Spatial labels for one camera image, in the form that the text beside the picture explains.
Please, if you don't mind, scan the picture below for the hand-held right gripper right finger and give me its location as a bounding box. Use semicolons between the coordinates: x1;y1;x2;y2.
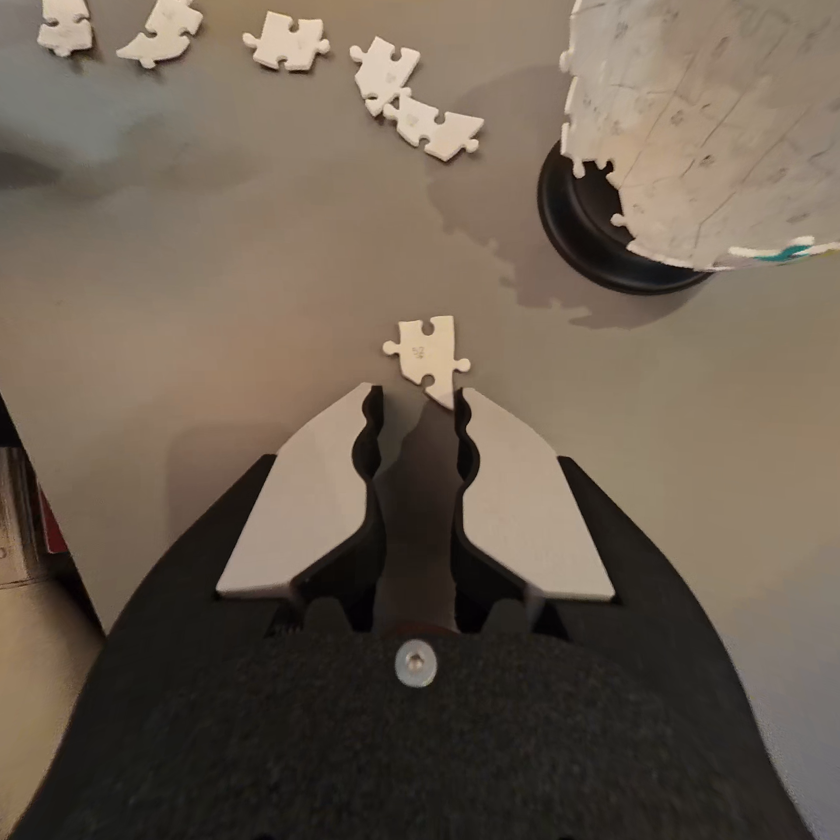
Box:
451;387;616;634

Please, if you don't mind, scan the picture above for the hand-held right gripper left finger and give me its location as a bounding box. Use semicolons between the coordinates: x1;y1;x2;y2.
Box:
215;382;388;634

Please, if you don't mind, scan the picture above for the white puzzle piece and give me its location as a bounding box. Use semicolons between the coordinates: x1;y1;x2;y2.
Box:
382;315;472;411
384;88;485;161
243;12;330;73
117;0;204;70
37;0;94;59
350;36;421;118

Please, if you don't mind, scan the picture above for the round black ball stand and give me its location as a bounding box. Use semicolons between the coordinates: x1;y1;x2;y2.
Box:
537;140;713;295

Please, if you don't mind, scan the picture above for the colourful puzzle ball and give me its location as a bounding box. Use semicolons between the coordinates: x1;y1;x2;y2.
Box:
559;0;840;271

